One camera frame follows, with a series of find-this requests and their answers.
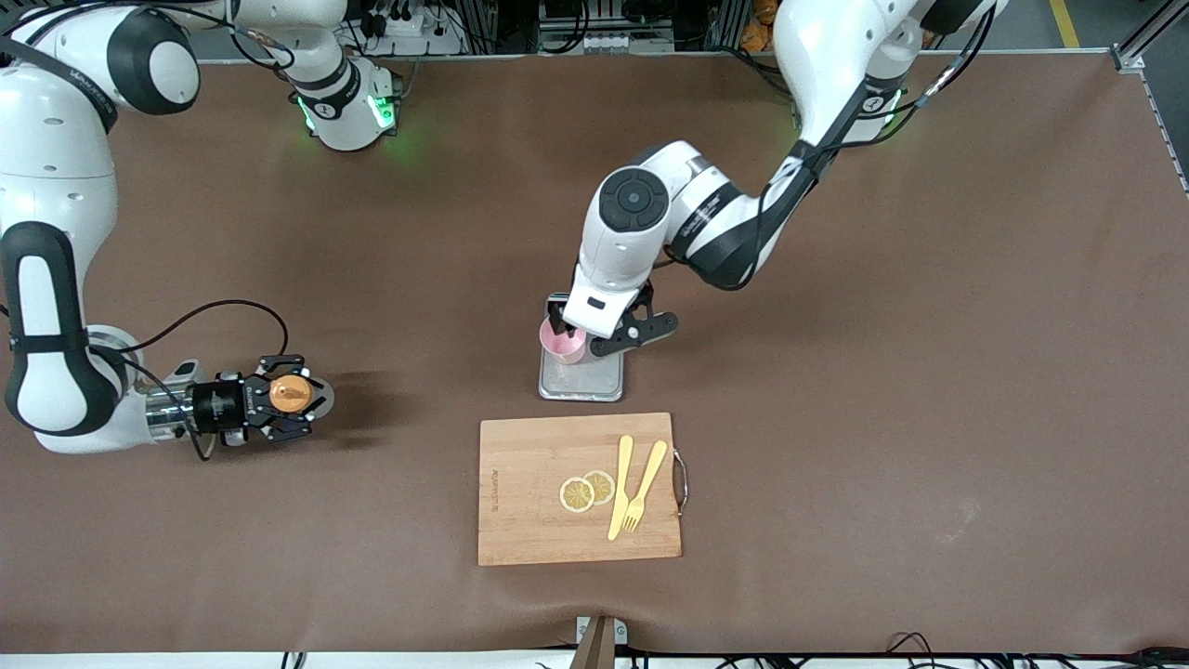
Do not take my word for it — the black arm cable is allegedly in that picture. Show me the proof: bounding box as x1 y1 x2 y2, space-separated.
650 0 1000 275
121 299 290 461

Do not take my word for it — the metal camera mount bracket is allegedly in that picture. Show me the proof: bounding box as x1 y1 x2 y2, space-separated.
575 615 630 669

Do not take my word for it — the wooden cutting board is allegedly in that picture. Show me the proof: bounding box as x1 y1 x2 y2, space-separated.
477 413 690 568

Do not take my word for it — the orange snack packets pile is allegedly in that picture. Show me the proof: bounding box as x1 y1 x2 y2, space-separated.
740 0 779 52

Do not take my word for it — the yellow plastic fork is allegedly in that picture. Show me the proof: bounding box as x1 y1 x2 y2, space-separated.
621 439 669 532

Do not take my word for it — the aluminium corner profile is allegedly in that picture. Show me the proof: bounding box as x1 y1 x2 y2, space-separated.
1113 0 1189 72

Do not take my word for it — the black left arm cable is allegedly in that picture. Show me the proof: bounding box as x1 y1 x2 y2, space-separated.
650 0 1000 275

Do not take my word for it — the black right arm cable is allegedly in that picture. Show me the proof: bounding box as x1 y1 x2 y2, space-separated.
121 299 290 461

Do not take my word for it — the yellow plastic knife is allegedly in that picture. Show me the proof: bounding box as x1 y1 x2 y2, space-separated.
608 434 635 542

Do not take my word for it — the brown table cover mat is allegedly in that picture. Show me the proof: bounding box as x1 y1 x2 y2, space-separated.
0 51 1189 656

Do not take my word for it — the black floor cable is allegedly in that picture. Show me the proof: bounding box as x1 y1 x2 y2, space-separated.
887 632 1189 669

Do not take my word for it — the pink plastic cup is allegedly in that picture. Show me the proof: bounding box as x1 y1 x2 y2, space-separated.
540 318 588 365

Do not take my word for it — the silver digital kitchen scale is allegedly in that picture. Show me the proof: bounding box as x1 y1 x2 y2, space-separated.
538 293 628 403

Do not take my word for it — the white power strip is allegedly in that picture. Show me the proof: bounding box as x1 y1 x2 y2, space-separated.
358 9 465 55

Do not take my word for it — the sauce bottle with orange cap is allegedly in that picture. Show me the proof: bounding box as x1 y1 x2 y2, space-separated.
268 374 315 416

